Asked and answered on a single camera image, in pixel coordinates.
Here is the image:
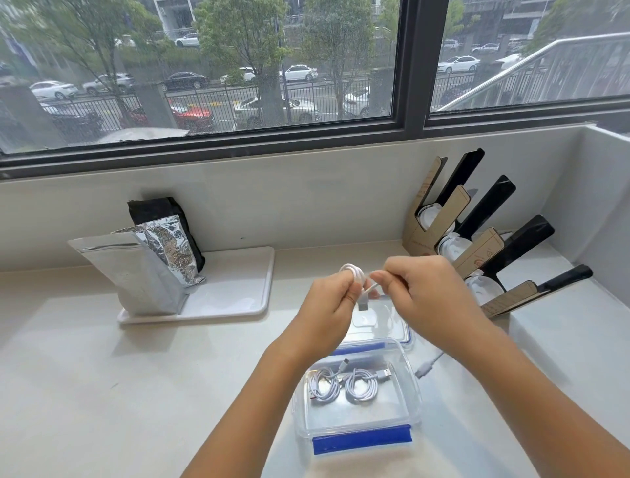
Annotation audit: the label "person's right hand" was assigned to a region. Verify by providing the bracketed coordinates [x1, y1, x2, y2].
[369, 255, 498, 351]

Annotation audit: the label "white rectangular tray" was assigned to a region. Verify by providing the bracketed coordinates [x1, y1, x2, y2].
[117, 246, 276, 325]

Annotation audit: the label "white USB cable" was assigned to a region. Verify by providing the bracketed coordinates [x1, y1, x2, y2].
[344, 368, 394, 404]
[307, 358, 351, 406]
[338, 262, 446, 380]

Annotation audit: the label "beige car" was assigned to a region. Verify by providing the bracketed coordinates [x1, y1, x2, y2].
[232, 96, 322, 130]

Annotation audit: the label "clear plastic container blue clips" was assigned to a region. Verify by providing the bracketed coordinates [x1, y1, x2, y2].
[291, 337, 423, 456]

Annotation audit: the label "black window frame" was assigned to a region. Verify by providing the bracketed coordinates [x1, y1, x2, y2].
[0, 0, 630, 181]

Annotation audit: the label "silver foil bag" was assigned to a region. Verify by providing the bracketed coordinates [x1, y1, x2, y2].
[67, 214, 207, 316]

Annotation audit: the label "clear container lid blue seal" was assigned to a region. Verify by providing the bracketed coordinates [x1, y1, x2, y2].
[339, 295, 413, 351]

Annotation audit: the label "black bag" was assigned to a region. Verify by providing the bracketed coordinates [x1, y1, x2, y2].
[127, 196, 207, 273]

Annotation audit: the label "red car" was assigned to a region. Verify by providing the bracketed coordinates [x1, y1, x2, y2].
[120, 100, 216, 133]

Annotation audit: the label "white stair railing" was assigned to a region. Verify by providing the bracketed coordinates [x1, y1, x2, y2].
[435, 32, 630, 113]

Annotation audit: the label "person's left hand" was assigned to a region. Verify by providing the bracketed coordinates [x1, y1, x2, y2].
[275, 271, 364, 369]

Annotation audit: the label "white cup lid stack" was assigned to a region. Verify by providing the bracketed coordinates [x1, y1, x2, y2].
[438, 232, 473, 263]
[417, 202, 453, 232]
[465, 274, 505, 306]

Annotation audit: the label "person's right forearm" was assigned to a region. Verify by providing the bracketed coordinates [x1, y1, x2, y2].
[462, 324, 630, 478]

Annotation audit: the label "cardboard cup dispenser rack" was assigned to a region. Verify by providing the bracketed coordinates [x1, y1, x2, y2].
[402, 147, 594, 320]

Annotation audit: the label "person's left forearm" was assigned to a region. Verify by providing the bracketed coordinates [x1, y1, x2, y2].
[180, 342, 316, 478]

